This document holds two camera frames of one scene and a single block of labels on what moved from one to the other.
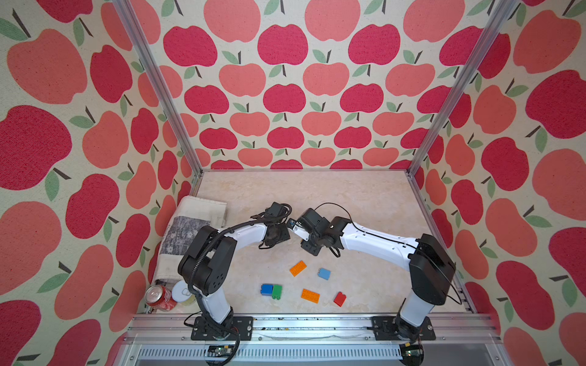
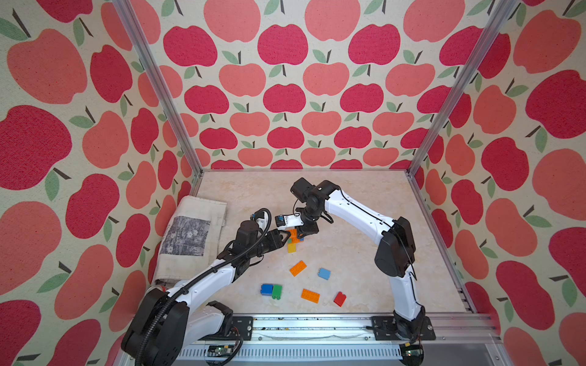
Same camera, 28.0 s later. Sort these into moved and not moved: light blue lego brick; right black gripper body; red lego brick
Moved: right black gripper body
Not moved: red lego brick; light blue lego brick
